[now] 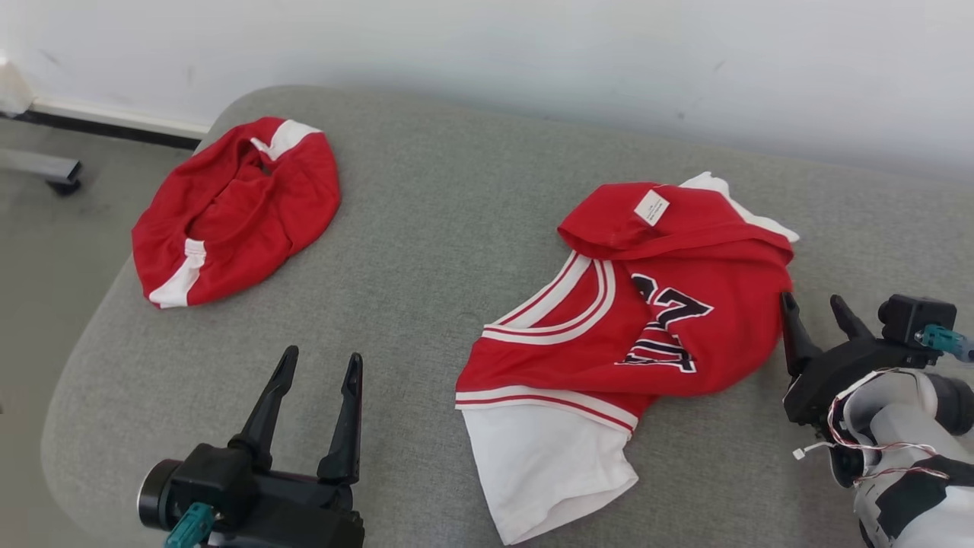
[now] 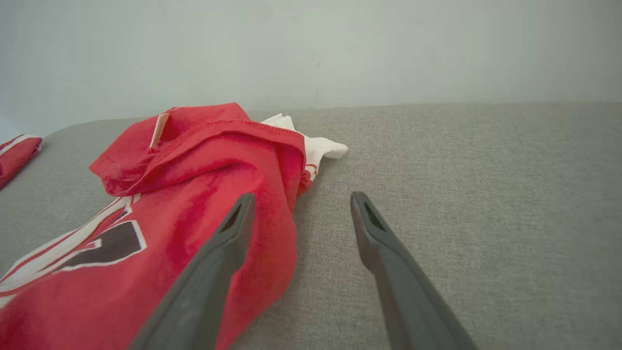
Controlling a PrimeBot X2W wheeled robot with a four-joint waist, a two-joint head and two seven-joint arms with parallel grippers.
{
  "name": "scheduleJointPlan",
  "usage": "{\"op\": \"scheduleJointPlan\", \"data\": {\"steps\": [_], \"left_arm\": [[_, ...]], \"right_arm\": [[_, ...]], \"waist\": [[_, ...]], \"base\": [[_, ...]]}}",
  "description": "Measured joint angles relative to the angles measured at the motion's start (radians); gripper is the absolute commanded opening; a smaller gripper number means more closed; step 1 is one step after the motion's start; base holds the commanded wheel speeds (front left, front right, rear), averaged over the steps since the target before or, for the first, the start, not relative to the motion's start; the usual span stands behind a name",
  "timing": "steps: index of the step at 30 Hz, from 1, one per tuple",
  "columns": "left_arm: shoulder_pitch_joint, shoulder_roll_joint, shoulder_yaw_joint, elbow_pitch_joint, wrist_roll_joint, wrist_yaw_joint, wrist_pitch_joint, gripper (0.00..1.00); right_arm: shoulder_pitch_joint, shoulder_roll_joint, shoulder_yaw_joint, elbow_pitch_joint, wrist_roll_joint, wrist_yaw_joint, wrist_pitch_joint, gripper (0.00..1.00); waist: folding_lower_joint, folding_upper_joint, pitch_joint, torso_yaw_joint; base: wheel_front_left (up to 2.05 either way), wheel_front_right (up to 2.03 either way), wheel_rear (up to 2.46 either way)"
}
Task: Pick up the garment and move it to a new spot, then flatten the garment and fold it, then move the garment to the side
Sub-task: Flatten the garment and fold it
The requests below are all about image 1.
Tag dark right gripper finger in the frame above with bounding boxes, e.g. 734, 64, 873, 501
829, 295, 877, 342
779, 292, 823, 378

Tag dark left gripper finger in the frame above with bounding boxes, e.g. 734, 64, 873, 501
317, 352, 364, 485
228, 345, 301, 470

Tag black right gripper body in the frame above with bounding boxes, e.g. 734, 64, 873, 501
782, 335, 934, 427

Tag teal left camera cable plug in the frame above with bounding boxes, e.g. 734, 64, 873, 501
163, 502, 218, 548

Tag grey metal frame leg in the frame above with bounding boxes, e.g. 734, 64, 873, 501
0, 146, 84, 197

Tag red basketball jersey white trim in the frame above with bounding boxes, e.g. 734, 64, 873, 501
455, 171, 801, 546

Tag teal camera cable plug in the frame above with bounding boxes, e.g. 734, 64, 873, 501
915, 323, 974, 364
163, 502, 218, 548

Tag white wall socket box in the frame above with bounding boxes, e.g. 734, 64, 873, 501
0, 55, 36, 116

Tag red white thin wires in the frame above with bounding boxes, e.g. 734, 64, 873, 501
791, 368, 952, 489

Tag black white baseboard strip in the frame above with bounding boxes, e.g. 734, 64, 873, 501
0, 94, 212, 151

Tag red shorts white side stripes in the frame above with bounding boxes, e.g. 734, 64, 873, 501
131, 116, 342, 310

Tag teal right camera cable plug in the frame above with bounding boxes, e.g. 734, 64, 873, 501
915, 323, 974, 364

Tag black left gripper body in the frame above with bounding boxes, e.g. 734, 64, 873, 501
205, 469, 366, 548

